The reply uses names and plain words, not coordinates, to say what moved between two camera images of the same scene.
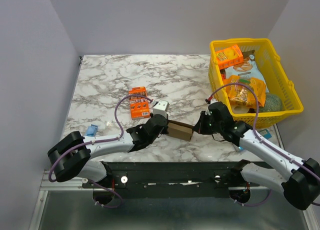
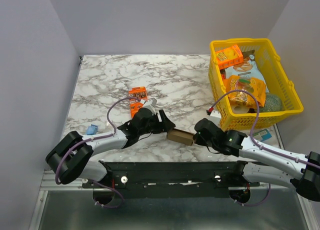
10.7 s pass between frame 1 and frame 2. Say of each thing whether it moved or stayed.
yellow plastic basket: stayed
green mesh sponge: stayed
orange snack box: stayed
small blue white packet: stayed
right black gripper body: moved
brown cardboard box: moved
